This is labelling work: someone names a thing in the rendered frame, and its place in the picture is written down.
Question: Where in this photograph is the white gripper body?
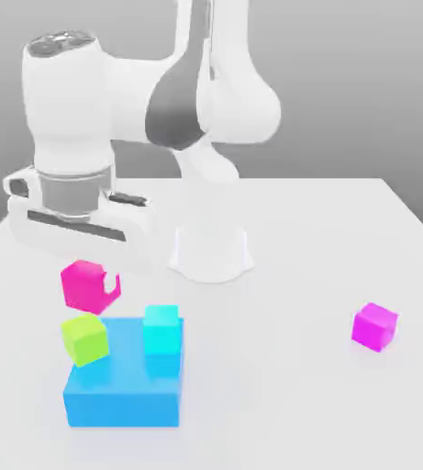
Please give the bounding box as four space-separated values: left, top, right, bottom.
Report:
6 197 158 275

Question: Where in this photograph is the small pink cube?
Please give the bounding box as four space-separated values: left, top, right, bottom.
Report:
60 259 122 316

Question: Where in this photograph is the small lime green cube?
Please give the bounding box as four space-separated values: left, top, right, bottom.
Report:
60 313 110 369

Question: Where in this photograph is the small cyan cube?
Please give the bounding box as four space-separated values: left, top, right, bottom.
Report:
143 304 184 356

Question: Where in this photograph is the small magenta cube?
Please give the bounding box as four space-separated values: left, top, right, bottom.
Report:
351 301 400 354

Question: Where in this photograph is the large blue box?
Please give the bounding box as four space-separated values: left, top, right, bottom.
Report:
62 316 185 430

